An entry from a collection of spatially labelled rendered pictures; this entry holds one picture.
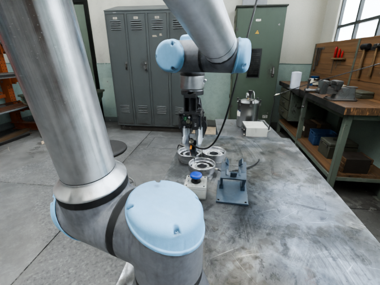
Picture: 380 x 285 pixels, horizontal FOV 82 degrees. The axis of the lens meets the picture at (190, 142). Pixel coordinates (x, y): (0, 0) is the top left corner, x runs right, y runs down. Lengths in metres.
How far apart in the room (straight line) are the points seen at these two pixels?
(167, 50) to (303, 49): 3.78
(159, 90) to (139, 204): 3.39
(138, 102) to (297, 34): 2.79
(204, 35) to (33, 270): 1.70
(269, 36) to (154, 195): 3.52
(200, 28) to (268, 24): 3.39
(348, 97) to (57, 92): 2.31
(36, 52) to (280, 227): 0.63
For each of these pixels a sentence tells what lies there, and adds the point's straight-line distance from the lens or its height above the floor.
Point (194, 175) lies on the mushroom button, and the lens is 0.71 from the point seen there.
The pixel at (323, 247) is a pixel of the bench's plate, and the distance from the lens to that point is 0.66.
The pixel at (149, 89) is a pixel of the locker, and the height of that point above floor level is 0.74.
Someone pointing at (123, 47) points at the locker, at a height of 1.36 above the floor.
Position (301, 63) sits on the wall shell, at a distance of 4.24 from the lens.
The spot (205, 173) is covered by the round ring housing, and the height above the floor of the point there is 0.82.
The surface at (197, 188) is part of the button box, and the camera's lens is 0.70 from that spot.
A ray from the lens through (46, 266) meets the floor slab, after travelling 1.82.
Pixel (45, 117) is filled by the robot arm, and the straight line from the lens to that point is 0.32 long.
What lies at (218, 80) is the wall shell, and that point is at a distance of 4.02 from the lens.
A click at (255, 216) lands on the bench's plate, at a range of 0.69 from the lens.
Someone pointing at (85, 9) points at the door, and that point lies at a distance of 4.66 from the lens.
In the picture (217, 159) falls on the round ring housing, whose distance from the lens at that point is 0.93.
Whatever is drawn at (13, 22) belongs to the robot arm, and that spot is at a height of 1.26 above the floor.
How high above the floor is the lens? 1.23
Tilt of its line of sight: 22 degrees down
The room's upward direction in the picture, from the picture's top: straight up
